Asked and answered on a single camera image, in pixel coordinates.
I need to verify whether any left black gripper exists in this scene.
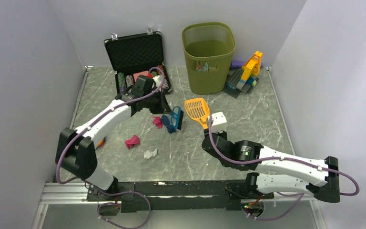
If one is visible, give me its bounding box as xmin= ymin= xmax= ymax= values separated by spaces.
xmin=143 ymin=88 xmax=173 ymax=115

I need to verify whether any blue hand brush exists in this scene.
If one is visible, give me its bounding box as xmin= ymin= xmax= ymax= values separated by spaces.
xmin=170 ymin=106 xmax=184 ymax=130

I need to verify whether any orange slotted scoop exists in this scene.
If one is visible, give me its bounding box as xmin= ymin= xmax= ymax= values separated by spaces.
xmin=184 ymin=98 xmax=210 ymax=130

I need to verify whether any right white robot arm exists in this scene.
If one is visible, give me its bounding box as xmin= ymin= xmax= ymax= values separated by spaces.
xmin=202 ymin=112 xmax=340 ymax=203

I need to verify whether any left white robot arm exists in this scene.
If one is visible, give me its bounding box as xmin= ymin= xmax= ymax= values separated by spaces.
xmin=55 ymin=67 xmax=171 ymax=200

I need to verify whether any navy paper scrap upper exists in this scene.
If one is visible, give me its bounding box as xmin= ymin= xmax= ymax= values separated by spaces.
xmin=161 ymin=114 xmax=170 ymax=126

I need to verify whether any pink paper scrap left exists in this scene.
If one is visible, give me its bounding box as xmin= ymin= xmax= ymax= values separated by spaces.
xmin=152 ymin=116 xmax=163 ymax=129

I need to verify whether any navy paper scrap small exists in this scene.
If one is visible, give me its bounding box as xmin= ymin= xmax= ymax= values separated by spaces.
xmin=166 ymin=125 xmax=177 ymax=134

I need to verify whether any white paper scrap left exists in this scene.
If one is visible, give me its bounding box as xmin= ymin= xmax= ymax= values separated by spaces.
xmin=143 ymin=148 xmax=158 ymax=159

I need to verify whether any pink paper scrap lone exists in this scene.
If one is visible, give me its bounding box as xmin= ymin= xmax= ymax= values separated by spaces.
xmin=124 ymin=135 xmax=140 ymax=149

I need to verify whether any cyan paper scrap top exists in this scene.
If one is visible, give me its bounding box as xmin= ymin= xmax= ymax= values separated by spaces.
xmin=195 ymin=62 xmax=218 ymax=72

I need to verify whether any black poker chip case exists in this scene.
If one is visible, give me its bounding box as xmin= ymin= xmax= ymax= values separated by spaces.
xmin=103 ymin=29 xmax=173 ymax=94

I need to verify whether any toy brick construction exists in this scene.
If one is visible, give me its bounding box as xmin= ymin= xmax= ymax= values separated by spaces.
xmin=223 ymin=51 xmax=263 ymax=98

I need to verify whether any orange toy with blocks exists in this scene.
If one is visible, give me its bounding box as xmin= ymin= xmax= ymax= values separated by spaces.
xmin=96 ymin=138 xmax=105 ymax=148

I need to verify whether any green mesh waste basket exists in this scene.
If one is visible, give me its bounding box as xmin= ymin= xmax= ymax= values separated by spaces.
xmin=182 ymin=22 xmax=236 ymax=95

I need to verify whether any purple cylinder toy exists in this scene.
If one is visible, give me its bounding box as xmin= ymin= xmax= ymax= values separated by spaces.
xmin=229 ymin=61 xmax=244 ymax=70

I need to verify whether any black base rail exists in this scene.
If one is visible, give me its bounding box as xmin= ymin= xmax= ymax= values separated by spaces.
xmin=86 ymin=180 xmax=274 ymax=213

